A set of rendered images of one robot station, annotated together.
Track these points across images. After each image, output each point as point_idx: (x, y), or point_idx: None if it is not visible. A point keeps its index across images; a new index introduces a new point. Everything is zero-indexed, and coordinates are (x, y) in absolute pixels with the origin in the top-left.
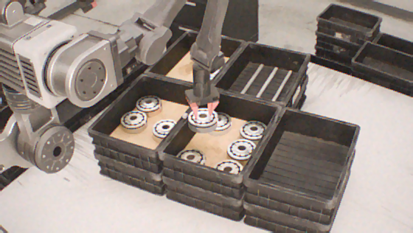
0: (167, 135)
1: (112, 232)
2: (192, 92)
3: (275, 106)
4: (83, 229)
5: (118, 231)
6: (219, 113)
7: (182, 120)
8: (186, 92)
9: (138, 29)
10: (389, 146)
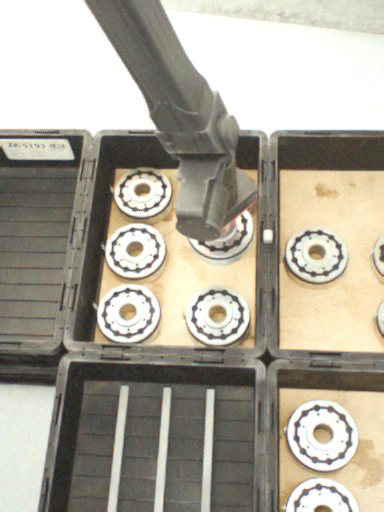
0: (275, 177)
1: (308, 114)
2: (238, 186)
3: (79, 342)
4: (356, 100)
5: (300, 118)
6: (224, 340)
7: (268, 226)
8: (252, 181)
9: None
10: None
